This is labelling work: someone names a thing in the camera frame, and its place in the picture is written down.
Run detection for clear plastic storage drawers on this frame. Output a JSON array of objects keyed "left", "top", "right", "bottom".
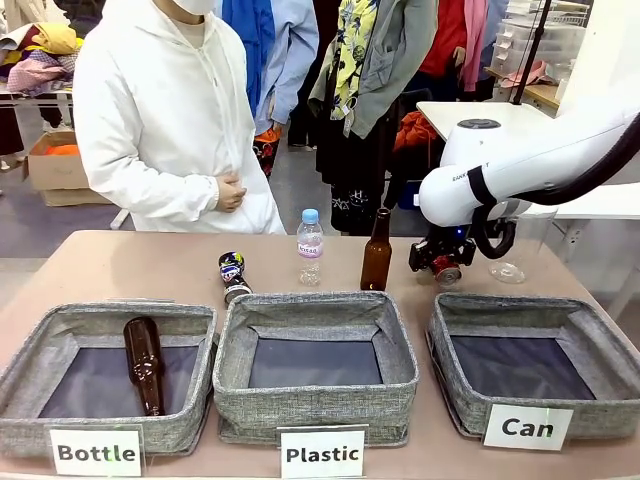
[{"left": 489, "top": 13, "right": 587, "bottom": 81}]

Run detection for grey jacket floral shirt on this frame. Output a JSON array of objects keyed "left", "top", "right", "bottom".
[{"left": 307, "top": 0, "right": 440, "bottom": 140}]

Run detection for black pole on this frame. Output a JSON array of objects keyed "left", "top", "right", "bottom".
[{"left": 512, "top": 0, "right": 553, "bottom": 106}]

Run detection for grey fabric basket bottle label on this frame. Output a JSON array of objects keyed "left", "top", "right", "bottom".
[{"left": 0, "top": 301, "right": 220, "bottom": 459}]

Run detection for grey fabric basket can label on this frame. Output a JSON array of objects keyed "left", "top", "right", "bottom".
[{"left": 425, "top": 292, "right": 640, "bottom": 441}]

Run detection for clear plastic water bottle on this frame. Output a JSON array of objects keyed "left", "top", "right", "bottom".
[{"left": 296, "top": 208, "right": 324, "bottom": 287}]

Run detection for white side table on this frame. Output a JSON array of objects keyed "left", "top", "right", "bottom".
[{"left": 415, "top": 101, "right": 566, "bottom": 143}]

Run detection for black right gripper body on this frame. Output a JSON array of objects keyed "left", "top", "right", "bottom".
[{"left": 408, "top": 225, "right": 477, "bottom": 274}]

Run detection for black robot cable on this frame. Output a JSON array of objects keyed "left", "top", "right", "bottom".
[{"left": 467, "top": 115, "right": 640, "bottom": 260}]

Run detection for pile of colourful clothes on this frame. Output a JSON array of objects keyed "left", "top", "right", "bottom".
[{"left": 0, "top": 21, "right": 85, "bottom": 96}]

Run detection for upright brown glass bottle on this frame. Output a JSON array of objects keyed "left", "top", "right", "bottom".
[{"left": 360, "top": 207, "right": 393, "bottom": 292}]

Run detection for grey fabric basket plastic label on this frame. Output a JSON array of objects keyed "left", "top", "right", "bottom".
[{"left": 212, "top": 290, "right": 420, "bottom": 448}]

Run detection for person in white hoodie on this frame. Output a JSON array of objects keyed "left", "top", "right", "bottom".
[{"left": 72, "top": 0, "right": 287, "bottom": 236}]

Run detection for cardboard box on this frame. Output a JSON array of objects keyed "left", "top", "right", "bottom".
[{"left": 21, "top": 130, "right": 112, "bottom": 208}]

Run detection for person's right hand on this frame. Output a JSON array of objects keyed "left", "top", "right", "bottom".
[{"left": 216, "top": 171, "right": 248, "bottom": 214}]

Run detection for white sign reading Can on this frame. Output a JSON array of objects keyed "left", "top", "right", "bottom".
[{"left": 481, "top": 402, "right": 575, "bottom": 452}]

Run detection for orange cloth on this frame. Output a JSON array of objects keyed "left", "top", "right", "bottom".
[{"left": 392, "top": 110, "right": 443, "bottom": 154}]

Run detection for lying brown glass bottle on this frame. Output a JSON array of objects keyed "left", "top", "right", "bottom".
[{"left": 122, "top": 316, "right": 167, "bottom": 417}]

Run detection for clear plastic cup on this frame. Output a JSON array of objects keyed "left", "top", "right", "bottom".
[{"left": 487, "top": 205, "right": 559, "bottom": 285}]

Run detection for red soda can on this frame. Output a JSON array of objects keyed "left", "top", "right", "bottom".
[{"left": 431, "top": 254, "right": 463, "bottom": 288}]

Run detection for white sign reading Bottle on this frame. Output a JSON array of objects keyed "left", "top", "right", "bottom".
[{"left": 48, "top": 424, "right": 145, "bottom": 478}]

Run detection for white sign reading Plastic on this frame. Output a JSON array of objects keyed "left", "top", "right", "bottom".
[{"left": 277, "top": 424, "right": 369, "bottom": 480}]

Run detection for blue hanging shirt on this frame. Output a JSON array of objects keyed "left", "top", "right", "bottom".
[{"left": 221, "top": 0, "right": 321, "bottom": 136}]

